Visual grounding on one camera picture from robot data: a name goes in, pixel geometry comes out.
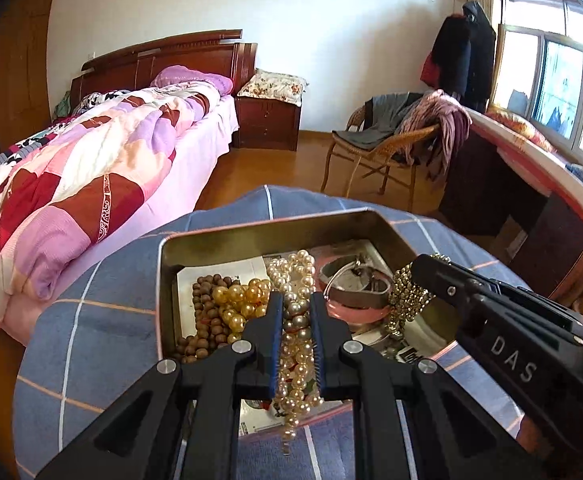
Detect dark wooden desk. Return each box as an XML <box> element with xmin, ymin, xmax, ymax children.
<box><xmin>439</xmin><ymin>110</ymin><xmax>583</xmax><ymax>302</ymax></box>

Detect pink patchwork quilt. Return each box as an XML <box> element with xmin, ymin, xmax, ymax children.
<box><xmin>0</xmin><ymin>82</ymin><xmax>222</xmax><ymax>334</ymax></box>

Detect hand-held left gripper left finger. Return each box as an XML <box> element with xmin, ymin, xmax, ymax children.
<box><xmin>36</xmin><ymin>290</ymin><xmax>285</xmax><ymax>480</ymax></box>

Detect window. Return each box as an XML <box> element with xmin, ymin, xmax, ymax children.
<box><xmin>491</xmin><ymin>0</ymin><xmax>583</xmax><ymax>172</ymax></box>

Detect golden pearl bracelet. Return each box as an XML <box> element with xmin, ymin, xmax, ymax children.
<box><xmin>212</xmin><ymin>279</ymin><xmax>272</xmax><ymax>344</ymax></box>

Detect black and white patterned cloth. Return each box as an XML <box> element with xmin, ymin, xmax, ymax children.
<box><xmin>74</xmin><ymin>90</ymin><xmax>133</xmax><ymax>112</ymax></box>

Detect gold metal bead bracelet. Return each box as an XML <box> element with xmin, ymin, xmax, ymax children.
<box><xmin>382</xmin><ymin>253</ymin><xmax>453</xmax><ymax>339</ymax></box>

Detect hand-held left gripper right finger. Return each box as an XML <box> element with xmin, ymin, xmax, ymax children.
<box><xmin>309</xmin><ymin>291</ymin><xmax>547</xmax><ymax>480</ymax></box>

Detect brown wooden bead necklace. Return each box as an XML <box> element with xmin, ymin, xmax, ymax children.
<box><xmin>174</xmin><ymin>274</ymin><xmax>245</xmax><ymax>365</ymax></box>

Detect floral cloth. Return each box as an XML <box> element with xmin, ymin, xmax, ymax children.
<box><xmin>236</xmin><ymin>69</ymin><xmax>309</xmax><ymax>109</ymax></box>

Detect pink tin box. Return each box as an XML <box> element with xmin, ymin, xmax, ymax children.
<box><xmin>158</xmin><ymin>210</ymin><xmax>468</xmax><ymax>442</ymax></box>

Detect dark wooden headboard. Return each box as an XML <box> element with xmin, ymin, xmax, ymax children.
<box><xmin>69</xmin><ymin>30</ymin><xmax>259</xmax><ymax>107</ymax></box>

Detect pink bangle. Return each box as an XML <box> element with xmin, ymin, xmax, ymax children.
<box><xmin>319</xmin><ymin>246</ymin><xmax>393</xmax><ymax>326</ymax></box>

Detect floral cushion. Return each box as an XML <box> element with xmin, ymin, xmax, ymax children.
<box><xmin>486</xmin><ymin>107</ymin><xmax>558</xmax><ymax>154</ymax></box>

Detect wicker chair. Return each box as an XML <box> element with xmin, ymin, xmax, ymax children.
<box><xmin>321</xmin><ymin>107</ymin><xmax>440</xmax><ymax>212</ymax></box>

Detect pink striped garment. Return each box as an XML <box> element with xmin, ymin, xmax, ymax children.
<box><xmin>400</xmin><ymin>90</ymin><xmax>473</xmax><ymax>182</ymax></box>

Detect grey garment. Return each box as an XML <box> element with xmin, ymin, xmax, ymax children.
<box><xmin>332</xmin><ymin>92</ymin><xmax>425</xmax><ymax>147</ymax></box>

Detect dark hanging coats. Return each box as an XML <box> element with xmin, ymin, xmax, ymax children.
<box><xmin>420</xmin><ymin>1</ymin><xmax>497</xmax><ymax>114</ymax></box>

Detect bed with pink sheet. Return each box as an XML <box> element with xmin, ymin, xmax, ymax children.
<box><xmin>0</xmin><ymin>94</ymin><xmax>240</xmax><ymax>349</ymax></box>

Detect purple pillow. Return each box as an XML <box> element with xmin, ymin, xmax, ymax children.
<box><xmin>150</xmin><ymin>65</ymin><xmax>233</xmax><ymax>97</ymax></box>

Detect white pearl necklace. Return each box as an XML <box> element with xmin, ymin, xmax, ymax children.
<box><xmin>266</xmin><ymin>250</ymin><xmax>325</xmax><ymax>456</ymax></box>

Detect dark wooden nightstand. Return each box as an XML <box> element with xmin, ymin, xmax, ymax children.
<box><xmin>232</xmin><ymin>95</ymin><xmax>302</xmax><ymax>152</ymax></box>

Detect blue checked tablecloth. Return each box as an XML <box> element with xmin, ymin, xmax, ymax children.
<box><xmin>14</xmin><ymin>185</ymin><xmax>538</xmax><ymax>480</ymax></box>

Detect wooden wardrobe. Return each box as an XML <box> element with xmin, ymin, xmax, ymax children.
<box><xmin>0</xmin><ymin>0</ymin><xmax>57</xmax><ymax>172</ymax></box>

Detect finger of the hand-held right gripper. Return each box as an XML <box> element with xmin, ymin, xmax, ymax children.
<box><xmin>441</xmin><ymin>259</ymin><xmax>583</xmax><ymax>347</ymax></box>
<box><xmin>410</xmin><ymin>254</ymin><xmax>475</xmax><ymax>312</ymax></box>

